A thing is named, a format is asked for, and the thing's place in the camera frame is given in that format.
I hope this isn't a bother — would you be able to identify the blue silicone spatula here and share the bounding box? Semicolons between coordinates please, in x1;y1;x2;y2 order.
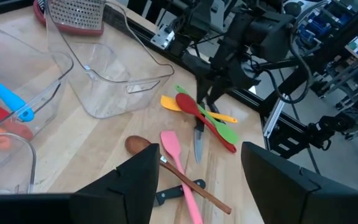
0;52;35;123

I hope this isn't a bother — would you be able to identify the green silicone spatula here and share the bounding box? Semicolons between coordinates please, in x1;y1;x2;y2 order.
174;84;240;145

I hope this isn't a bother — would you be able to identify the black handle kitchen knife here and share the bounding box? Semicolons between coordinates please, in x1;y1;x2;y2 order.
193;101;207;165
153;179;207;208

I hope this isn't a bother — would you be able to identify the yellow silicone spatula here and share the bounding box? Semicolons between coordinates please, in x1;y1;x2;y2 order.
160;95;239;124

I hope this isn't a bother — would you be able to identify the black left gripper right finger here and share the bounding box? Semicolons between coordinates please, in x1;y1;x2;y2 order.
241;141;358;224

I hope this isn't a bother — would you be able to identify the pink silicone spatula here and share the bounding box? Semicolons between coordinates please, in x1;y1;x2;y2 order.
160;130;204;224

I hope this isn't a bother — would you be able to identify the brown wooden spoon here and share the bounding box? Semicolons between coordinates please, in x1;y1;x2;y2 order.
124;135;232;215

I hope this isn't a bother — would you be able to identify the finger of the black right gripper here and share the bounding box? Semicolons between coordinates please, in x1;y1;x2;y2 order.
206;83;229;108
196;77;213;105

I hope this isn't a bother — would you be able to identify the clear plastic bin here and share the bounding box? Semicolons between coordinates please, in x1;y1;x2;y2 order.
0;18;75;144
44;0;176;119
0;132;37;196

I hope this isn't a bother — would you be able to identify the red metal box grater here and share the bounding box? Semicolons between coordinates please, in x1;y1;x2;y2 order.
32;0;106;37

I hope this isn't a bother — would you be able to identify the red silicone spoon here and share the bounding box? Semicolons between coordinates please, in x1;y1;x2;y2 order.
175;92;237;154

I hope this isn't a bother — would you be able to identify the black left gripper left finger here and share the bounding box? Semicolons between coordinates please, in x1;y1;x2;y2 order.
0;142;162;224

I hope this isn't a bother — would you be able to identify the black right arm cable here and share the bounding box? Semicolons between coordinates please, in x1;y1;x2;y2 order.
277;0;329;105

